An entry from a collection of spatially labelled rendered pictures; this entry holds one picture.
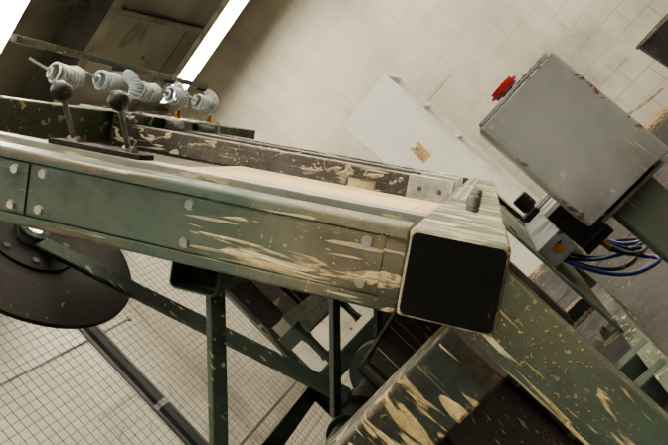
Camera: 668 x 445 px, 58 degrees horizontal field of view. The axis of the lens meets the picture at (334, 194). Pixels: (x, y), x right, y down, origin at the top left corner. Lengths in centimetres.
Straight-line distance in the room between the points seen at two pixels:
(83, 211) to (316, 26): 625
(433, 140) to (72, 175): 450
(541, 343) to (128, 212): 56
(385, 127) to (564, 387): 465
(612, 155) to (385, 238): 27
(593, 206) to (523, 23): 593
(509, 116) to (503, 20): 593
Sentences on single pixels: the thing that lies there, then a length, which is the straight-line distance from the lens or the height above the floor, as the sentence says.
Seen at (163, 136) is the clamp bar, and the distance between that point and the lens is 194.
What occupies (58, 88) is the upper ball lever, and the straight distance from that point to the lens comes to 120.
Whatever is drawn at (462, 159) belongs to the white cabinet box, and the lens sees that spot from 522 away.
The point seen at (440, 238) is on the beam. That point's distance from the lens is 73.
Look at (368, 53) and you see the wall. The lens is 684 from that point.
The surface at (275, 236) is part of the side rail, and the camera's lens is 78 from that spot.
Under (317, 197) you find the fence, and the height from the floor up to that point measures 106.
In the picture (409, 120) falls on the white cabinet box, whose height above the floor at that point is 163.
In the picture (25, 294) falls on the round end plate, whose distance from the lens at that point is 208.
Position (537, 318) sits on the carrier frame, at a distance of 75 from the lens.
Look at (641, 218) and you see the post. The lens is 78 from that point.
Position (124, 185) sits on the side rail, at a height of 123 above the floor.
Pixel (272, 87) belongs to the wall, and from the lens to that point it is 721.
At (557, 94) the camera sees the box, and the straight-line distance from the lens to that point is 73.
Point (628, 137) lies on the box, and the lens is 74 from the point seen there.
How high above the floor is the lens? 89
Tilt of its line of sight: 9 degrees up
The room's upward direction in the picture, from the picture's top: 47 degrees counter-clockwise
